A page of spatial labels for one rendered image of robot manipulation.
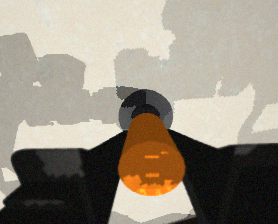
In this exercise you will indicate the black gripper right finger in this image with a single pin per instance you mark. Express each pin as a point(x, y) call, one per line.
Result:
point(211, 173)

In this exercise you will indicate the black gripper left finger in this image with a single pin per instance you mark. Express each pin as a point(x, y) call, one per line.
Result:
point(94, 170)

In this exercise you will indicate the orange knob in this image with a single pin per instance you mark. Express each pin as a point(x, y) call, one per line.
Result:
point(150, 163)

